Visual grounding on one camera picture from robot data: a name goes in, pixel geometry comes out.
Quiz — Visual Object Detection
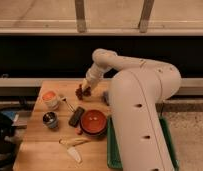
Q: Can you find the bunch of red grapes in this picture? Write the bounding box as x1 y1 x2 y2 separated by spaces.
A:
75 85 91 100

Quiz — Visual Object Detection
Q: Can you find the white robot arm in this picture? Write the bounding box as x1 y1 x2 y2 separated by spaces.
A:
82 49 181 171

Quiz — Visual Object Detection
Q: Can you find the red bowl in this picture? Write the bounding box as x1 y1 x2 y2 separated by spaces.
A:
80 110 107 136

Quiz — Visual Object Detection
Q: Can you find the white cup orange inside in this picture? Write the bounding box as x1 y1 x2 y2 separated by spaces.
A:
42 91 59 110

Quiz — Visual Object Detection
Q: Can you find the small red fruit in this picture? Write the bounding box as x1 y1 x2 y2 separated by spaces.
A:
77 128 83 135

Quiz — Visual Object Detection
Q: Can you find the white knife blade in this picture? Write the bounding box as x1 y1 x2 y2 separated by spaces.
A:
67 147 82 163

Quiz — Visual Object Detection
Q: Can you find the green plastic tray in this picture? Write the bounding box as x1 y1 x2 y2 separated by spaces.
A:
107 116 179 171

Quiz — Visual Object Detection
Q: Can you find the dark bag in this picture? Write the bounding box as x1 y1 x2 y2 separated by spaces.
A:
0 112 16 169

